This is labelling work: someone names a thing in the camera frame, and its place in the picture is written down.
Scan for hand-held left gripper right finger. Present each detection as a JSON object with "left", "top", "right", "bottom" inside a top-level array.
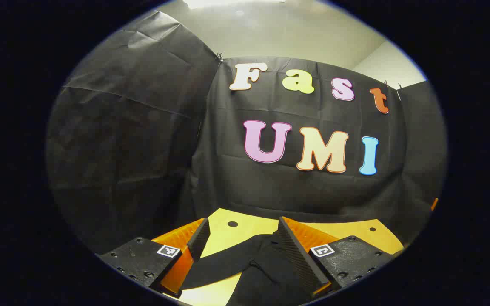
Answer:
[{"left": 277, "top": 216, "right": 395, "bottom": 300}]

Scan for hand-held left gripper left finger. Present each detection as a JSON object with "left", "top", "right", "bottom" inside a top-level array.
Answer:
[{"left": 100, "top": 218, "right": 211, "bottom": 298}]

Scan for black trousers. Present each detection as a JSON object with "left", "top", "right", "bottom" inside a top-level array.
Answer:
[{"left": 180, "top": 232, "right": 313, "bottom": 306}]

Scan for black backdrop cloth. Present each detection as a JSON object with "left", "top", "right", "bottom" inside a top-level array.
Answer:
[{"left": 45, "top": 11, "right": 447, "bottom": 255}]

